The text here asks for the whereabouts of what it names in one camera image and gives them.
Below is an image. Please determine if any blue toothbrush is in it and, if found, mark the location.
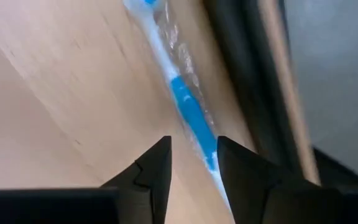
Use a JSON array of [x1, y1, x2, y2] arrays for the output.
[[122, 0, 232, 215]]

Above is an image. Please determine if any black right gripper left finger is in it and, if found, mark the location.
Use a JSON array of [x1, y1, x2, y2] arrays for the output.
[[0, 136, 173, 224]]

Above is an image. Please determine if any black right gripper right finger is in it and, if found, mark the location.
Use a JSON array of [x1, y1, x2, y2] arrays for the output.
[[216, 136, 358, 224]]

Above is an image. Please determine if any black aluminium table frame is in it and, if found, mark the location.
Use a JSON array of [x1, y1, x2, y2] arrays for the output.
[[202, 0, 358, 195]]

